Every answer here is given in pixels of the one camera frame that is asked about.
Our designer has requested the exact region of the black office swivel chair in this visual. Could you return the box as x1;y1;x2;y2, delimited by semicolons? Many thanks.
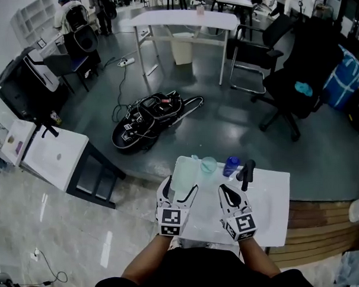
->
247;15;350;145

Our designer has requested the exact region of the person's right forearm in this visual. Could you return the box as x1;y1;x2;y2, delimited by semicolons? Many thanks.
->
236;235;283;280

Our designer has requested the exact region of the person's left forearm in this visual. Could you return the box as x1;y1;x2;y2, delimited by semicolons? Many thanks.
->
119;234;178;286

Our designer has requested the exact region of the clear plastic bag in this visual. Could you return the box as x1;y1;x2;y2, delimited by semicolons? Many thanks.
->
332;249;359;287

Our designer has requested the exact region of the translucent plastic container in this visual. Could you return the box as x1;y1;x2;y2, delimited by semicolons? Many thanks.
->
169;155;200;195

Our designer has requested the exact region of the white power strip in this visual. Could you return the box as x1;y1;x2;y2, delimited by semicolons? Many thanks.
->
116;57;136;68

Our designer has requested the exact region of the open black backpack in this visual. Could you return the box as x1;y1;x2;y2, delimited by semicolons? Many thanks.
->
109;90;207;156

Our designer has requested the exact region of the black metal stand frame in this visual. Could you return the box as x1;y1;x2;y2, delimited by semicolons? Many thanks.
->
63;138;129;212

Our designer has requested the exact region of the black cantilever chair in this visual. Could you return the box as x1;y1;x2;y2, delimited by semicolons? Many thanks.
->
225;14;297;97

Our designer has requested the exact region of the white desk with black legs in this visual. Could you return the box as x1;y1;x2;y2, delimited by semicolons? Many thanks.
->
215;0;258;29

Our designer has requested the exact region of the white cubby shelf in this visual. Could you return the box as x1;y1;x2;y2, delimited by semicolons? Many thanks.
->
9;0;66;49

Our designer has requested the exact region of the black faucet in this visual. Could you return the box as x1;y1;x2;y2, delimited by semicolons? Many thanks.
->
235;159;258;193
40;123;61;140

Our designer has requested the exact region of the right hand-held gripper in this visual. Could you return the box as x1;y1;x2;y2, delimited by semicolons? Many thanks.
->
218;182;259;244

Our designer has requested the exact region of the white sink basin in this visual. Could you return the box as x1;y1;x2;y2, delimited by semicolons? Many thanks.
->
19;123;92;194
164;151;294;251

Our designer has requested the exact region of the small white cabinet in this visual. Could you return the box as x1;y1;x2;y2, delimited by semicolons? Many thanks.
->
0;117;39;168

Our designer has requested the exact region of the teal cloth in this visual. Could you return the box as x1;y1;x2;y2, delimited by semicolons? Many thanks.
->
294;80;314;98

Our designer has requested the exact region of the person's black shirt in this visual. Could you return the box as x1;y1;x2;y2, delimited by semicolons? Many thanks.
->
85;240;316;287

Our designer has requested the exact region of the dark chair with blue seat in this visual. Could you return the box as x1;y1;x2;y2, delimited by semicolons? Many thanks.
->
43;50;103;96

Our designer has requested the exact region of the wooden step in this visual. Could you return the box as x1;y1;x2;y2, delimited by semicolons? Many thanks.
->
264;195;359;270

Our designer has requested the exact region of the thin black cable with plug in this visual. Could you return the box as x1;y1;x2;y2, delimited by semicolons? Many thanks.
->
31;247;69;286

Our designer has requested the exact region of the black floor cable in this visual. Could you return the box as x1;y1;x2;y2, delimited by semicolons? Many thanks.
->
108;54;138;123

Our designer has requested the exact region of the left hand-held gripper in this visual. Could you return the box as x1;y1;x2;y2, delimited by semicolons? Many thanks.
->
154;174;201;238

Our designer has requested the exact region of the black flat screen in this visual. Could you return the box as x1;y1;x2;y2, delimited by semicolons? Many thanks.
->
0;45;64;125

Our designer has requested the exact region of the white folding table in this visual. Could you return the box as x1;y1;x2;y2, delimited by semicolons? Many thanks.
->
128;7;243;91

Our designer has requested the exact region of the blue striped bag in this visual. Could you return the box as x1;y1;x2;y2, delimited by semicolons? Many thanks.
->
320;43;359;113

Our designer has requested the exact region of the white waste bin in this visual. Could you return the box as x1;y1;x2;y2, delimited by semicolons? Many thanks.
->
169;31;194;67

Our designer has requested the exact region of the blue plastic bottle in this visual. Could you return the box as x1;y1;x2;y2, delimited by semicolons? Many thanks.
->
222;156;242;178

